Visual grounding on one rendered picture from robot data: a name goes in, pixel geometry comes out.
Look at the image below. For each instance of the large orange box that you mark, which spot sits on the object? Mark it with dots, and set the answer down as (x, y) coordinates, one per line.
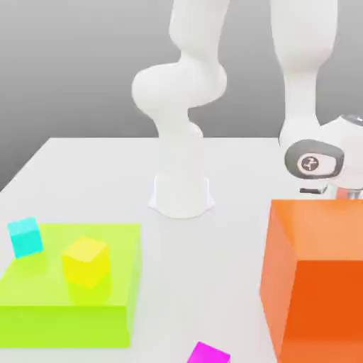
(320, 283)

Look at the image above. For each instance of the small magenta cube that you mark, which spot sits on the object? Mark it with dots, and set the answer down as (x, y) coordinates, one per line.
(208, 354)

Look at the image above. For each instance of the small cyan cube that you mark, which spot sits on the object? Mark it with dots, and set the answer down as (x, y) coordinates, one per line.
(25, 239)

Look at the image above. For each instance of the large lime green box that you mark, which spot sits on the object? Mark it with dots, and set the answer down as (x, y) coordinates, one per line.
(93, 320)

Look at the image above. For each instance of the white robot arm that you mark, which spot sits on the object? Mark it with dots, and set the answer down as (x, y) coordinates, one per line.
(181, 90)

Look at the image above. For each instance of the small yellow cube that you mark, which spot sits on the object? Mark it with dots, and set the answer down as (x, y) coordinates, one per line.
(85, 263)

